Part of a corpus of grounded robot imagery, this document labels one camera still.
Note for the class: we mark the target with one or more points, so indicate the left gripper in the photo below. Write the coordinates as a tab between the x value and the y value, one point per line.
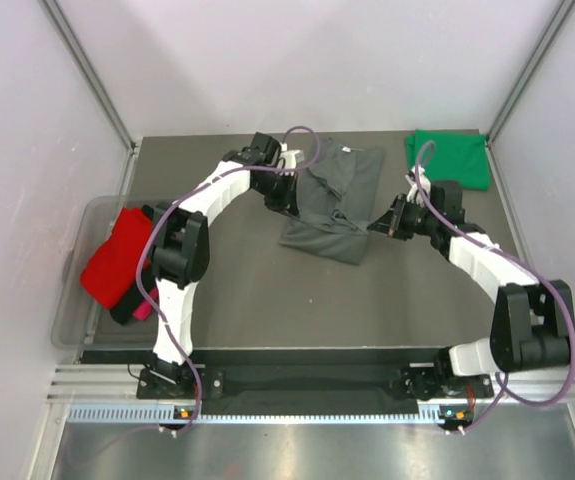
286	201

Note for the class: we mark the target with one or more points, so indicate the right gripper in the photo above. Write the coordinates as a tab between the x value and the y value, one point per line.
391	222

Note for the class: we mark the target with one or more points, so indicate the grey t shirt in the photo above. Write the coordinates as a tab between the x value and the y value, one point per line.
335	197

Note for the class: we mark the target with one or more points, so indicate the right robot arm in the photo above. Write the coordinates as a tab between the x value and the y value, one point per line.
529	328

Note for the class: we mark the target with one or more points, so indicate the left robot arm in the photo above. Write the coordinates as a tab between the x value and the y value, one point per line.
179	254

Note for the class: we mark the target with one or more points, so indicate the folded green t shirt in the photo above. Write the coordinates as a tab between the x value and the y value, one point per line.
458	157

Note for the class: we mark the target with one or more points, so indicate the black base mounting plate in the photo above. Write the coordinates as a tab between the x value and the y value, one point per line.
399	373

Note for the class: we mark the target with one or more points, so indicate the pink t shirt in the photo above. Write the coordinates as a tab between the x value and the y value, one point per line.
144	310

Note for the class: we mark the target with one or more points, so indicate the red t shirt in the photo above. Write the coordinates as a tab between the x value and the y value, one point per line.
96	278

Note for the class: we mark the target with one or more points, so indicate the clear plastic bin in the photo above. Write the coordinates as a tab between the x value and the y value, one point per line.
80	322

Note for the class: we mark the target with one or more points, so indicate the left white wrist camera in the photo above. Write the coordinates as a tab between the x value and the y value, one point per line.
289	159

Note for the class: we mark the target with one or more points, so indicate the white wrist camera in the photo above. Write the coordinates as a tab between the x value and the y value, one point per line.
289	159
419	186

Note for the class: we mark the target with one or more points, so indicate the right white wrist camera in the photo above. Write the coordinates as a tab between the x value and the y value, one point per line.
419	186

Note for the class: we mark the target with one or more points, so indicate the left aluminium frame post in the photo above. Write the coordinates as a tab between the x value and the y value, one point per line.
65	31

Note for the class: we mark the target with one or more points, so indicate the aluminium frame post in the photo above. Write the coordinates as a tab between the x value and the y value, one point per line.
554	26
65	31

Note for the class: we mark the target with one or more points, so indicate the aluminium front rail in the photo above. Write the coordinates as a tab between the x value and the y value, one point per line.
117	384

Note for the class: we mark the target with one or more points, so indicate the right aluminium frame post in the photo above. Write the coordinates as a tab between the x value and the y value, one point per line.
554	26

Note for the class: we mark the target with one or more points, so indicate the slotted cable duct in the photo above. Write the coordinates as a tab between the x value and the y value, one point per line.
169	414

